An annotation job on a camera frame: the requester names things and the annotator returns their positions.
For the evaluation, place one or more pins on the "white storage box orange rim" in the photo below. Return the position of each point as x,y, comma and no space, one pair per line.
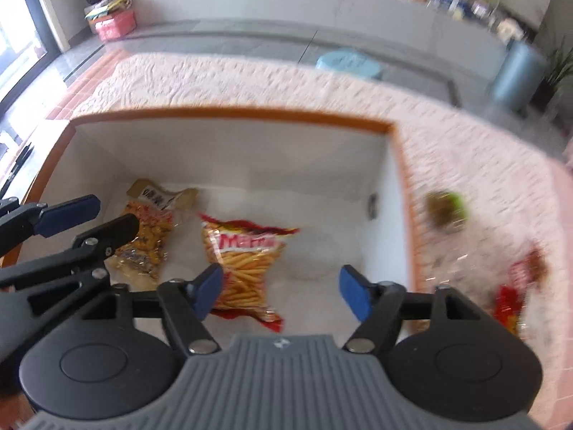
268,156

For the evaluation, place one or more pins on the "glass sliding door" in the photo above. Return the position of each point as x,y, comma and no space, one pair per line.
18,22

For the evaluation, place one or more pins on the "red label brown snack packet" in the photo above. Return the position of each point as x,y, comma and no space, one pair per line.
532,264

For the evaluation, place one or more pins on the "small green snack packet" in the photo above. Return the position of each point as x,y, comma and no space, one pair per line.
445,210

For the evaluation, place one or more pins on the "fries snack bag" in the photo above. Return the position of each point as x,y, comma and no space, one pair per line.
241,268

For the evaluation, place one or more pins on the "tall leafy potted plant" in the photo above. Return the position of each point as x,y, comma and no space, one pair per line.
557,76

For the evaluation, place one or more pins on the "grey marble tv cabinet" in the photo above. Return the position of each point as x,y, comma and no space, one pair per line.
268,2

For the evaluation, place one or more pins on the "pink cardboard box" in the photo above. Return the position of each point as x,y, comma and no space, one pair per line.
115,26

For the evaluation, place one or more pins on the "grey blue trash can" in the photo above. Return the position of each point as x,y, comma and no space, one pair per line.
515,76

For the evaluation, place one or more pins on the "light blue plastic stool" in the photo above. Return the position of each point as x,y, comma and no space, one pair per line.
349,62

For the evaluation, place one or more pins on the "yellow snack bag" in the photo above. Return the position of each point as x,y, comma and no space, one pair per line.
150,233

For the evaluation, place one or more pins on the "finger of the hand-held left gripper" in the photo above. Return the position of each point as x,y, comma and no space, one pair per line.
117,233
67,215

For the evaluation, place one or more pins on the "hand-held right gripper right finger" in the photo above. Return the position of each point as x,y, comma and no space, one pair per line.
355,298

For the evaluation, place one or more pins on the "stack of colourful booklets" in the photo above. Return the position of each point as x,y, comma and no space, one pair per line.
107,6

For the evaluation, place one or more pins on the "white lace tablecloth pink border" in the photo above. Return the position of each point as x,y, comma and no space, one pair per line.
313,89

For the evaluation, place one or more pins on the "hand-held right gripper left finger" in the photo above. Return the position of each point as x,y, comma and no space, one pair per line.
207,290

